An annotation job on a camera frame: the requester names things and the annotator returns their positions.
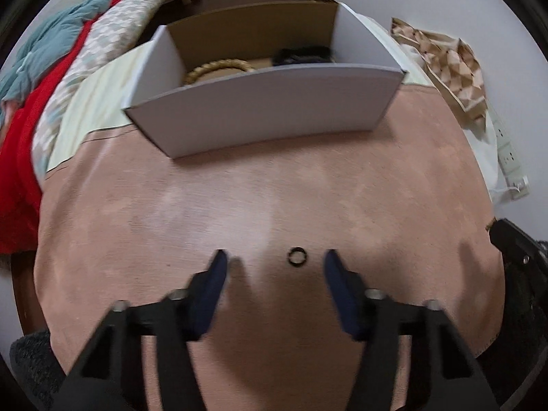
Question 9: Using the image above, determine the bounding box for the white power strip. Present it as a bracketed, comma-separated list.
[488, 108, 530, 200]

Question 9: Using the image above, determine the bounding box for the dark fluffy chair cushion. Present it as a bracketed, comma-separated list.
[9, 329, 66, 410]

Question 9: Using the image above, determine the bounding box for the pink striped table cloth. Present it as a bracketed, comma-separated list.
[34, 46, 505, 410]

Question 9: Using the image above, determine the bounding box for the red bed sheet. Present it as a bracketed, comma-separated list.
[1, 0, 121, 255]

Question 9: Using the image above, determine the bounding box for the brown patterned scarf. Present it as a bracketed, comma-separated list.
[391, 18, 488, 125]

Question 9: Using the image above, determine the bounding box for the black wristband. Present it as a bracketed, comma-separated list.
[272, 46, 332, 67]

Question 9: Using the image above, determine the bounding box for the white cardboard box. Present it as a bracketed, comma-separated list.
[123, 1, 405, 158]

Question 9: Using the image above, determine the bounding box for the blue quilt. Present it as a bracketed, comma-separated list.
[1, 0, 111, 103]

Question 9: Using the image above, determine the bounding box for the checkered mattress cover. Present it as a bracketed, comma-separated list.
[32, 0, 164, 185]

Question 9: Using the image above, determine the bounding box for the wooden bead bracelet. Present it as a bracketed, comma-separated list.
[183, 58, 258, 86]

